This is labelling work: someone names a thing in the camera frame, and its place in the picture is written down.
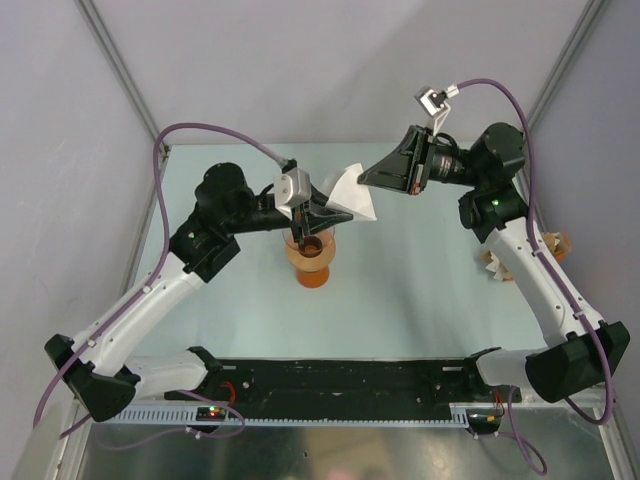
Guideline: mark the orange glass carafe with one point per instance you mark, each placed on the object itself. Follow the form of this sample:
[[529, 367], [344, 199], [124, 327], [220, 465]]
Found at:
[[314, 279]]

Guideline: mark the white slotted cable duct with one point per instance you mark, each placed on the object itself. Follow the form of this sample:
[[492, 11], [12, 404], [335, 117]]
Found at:
[[208, 415]]

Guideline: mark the clear glass dripper cone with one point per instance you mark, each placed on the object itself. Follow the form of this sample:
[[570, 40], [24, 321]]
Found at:
[[311, 246]]

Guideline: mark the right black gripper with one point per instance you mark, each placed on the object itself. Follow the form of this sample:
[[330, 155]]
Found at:
[[406, 168]]

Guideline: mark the right aluminium frame post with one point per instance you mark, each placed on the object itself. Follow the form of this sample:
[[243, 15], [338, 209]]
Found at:
[[565, 60]]

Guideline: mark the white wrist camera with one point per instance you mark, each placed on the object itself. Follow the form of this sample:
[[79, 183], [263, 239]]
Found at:
[[435, 104], [292, 187]]

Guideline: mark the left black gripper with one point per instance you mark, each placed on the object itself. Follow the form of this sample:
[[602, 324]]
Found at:
[[311, 218]]

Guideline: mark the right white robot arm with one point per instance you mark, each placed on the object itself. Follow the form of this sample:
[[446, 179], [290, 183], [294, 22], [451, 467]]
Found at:
[[581, 348]]

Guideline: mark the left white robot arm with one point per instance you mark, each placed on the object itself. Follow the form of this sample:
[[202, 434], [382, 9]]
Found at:
[[98, 365]]

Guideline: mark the stack of paper filters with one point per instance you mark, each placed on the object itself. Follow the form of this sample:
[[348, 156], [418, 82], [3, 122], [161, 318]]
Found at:
[[495, 267]]

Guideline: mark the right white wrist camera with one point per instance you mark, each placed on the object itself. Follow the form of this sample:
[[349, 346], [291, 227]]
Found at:
[[435, 104]]

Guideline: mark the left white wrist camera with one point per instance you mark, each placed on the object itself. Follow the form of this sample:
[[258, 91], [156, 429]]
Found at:
[[292, 187]]

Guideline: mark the white paper coffee filter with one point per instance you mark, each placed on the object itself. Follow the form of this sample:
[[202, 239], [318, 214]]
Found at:
[[346, 194]]

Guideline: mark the orange filter holder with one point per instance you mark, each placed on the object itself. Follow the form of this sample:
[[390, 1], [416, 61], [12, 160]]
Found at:
[[558, 244]]

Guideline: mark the left aluminium frame post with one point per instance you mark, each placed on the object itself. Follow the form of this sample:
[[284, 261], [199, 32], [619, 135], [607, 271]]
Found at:
[[116, 61]]

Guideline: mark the aluminium frame post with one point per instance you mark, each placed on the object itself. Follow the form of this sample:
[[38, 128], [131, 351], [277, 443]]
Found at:
[[565, 60], [116, 61]]

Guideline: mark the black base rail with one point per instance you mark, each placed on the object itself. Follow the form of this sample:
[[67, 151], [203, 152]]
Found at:
[[351, 389]]

